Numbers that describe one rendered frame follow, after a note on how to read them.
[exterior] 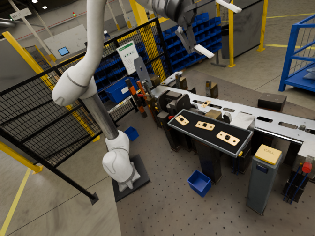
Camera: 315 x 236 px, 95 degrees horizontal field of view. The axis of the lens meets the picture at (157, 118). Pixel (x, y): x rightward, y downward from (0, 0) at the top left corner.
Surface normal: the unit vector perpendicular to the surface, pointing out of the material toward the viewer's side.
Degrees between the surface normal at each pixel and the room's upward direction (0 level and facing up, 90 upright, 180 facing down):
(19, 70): 90
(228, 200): 0
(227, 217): 0
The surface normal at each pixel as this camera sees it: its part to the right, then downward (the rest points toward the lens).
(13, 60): 0.39, 0.47
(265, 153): -0.32, -0.74
